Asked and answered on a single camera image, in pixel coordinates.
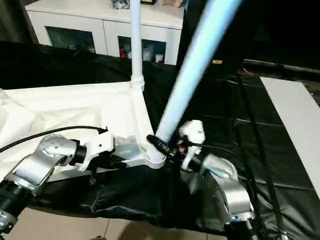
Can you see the white plastic table leg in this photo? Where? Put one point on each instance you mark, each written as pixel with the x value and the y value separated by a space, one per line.
pixel 136 40
pixel 200 60

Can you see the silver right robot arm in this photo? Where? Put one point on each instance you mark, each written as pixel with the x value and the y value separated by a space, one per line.
pixel 225 180

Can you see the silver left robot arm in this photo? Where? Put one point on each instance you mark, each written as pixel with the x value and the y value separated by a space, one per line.
pixel 40 165

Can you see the black mat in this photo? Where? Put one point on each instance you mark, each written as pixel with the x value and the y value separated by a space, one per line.
pixel 240 110

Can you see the small yellow label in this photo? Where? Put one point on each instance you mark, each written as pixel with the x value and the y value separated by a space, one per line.
pixel 217 62

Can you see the white sideboard with glass doors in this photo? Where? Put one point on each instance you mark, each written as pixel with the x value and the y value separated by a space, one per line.
pixel 90 22

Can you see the shiny silver ornament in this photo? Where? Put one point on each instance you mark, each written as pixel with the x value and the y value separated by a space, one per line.
pixel 121 4

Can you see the black cabinet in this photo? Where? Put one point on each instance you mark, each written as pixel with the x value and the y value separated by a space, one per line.
pixel 270 27

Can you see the grey curtain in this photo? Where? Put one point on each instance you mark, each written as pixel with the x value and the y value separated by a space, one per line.
pixel 15 20

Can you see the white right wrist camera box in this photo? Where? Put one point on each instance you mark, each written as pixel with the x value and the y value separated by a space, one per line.
pixel 192 135

